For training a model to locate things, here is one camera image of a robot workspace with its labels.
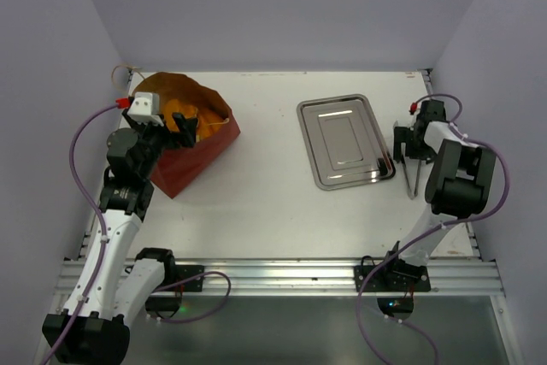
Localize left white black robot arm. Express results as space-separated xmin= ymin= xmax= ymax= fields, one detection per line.
xmin=42 ymin=109 xmax=197 ymax=364

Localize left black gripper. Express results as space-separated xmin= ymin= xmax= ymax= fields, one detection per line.
xmin=122 ymin=109 xmax=197 ymax=179

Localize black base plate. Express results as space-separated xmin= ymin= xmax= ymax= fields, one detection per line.
xmin=155 ymin=264 xmax=204 ymax=293
xmin=353 ymin=265 xmax=432 ymax=292

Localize round orange fake bun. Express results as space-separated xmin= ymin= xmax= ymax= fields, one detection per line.
xmin=163 ymin=99 xmax=226 ymax=140

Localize purple cable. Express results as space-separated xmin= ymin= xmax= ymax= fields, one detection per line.
xmin=356 ymin=93 xmax=512 ymax=365
xmin=40 ymin=99 xmax=129 ymax=365

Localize steel tongs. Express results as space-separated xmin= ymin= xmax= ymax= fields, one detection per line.
xmin=401 ymin=156 xmax=423 ymax=200

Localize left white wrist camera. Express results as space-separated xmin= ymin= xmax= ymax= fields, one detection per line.
xmin=127 ymin=92 xmax=163 ymax=126

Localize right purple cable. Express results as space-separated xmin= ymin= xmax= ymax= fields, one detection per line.
xmin=356 ymin=93 xmax=512 ymax=365

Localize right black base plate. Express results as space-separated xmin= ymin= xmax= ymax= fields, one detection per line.
xmin=353 ymin=265 xmax=432 ymax=292

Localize aluminium rail frame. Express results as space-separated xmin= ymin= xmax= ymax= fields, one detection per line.
xmin=176 ymin=258 xmax=504 ymax=297

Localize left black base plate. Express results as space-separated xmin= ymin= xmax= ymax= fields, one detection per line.
xmin=155 ymin=264 xmax=204 ymax=293

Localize red paper bag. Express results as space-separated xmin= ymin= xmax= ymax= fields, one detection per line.
xmin=131 ymin=72 xmax=241 ymax=200

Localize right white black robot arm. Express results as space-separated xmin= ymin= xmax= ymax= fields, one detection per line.
xmin=380 ymin=97 xmax=496 ymax=291

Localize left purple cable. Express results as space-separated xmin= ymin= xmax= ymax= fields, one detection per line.
xmin=40 ymin=99 xmax=129 ymax=365

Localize steel tray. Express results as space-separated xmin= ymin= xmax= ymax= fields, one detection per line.
xmin=297 ymin=94 xmax=396 ymax=191

